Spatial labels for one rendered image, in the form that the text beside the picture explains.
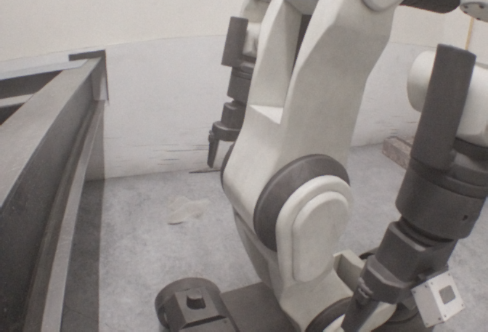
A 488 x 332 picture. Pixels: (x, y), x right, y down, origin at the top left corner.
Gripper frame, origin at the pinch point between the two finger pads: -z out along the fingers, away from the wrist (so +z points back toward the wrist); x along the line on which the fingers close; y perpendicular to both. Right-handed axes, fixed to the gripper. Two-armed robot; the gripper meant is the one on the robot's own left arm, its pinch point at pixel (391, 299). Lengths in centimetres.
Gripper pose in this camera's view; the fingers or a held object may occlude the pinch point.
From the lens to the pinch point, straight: 39.7
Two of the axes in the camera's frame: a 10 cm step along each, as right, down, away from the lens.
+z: 1.9, -9.3, -3.1
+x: -9.0, -0.4, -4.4
